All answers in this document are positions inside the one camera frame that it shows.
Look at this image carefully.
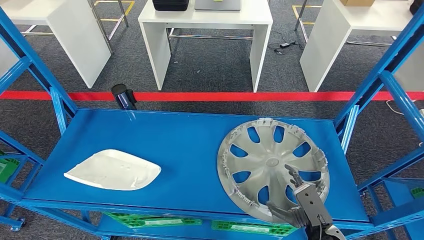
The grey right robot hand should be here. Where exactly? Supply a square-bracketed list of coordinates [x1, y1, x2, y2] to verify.
[266, 164, 334, 229]

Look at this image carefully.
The black box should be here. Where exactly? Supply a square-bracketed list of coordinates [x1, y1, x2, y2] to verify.
[152, 0, 190, 12]

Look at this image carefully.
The blue metal shelf rack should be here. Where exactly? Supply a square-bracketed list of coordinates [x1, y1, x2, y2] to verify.
[380, 177, 424, 240]
[0, 3, 424, 240]
[0, 130, 46, 232]

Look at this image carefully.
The black bag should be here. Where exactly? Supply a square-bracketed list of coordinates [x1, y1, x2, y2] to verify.
[409, 0, 424, 16]

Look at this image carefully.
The white plastic panel part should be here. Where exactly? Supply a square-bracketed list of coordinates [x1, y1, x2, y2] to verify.
[63, 149, 162, 192]

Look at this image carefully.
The grey laptop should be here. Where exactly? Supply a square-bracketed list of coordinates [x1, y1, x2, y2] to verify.
[194, 0, 242, 12]

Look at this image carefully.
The cardboard box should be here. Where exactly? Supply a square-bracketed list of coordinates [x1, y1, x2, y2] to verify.
[339, 0, 376, 8]

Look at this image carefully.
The silver wheel hubcap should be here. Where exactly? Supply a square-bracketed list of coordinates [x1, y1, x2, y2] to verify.
[216, 117, 331, 224]

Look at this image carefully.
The white power strip cable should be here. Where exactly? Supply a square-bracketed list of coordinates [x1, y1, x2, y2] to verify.
[385, 99, 424, 147]

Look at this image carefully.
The red barrier belt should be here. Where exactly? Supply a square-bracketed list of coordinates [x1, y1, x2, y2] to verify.
[0, 90, 424, 102]

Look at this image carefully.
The white table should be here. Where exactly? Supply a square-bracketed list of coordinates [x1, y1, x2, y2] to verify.
[138, 0, 274, 93]
[0, 0, 129, 89]
[392, 41, 424, 93]
[0, 39, 21, 79]
[294, 0, 422, 93]

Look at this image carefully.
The black power adapter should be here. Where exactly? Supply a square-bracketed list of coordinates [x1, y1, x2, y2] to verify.
[268, 40, 304, 56]

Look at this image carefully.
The black stanchion post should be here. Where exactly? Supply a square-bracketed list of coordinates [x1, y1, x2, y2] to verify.
[110, 83, 138, 111]

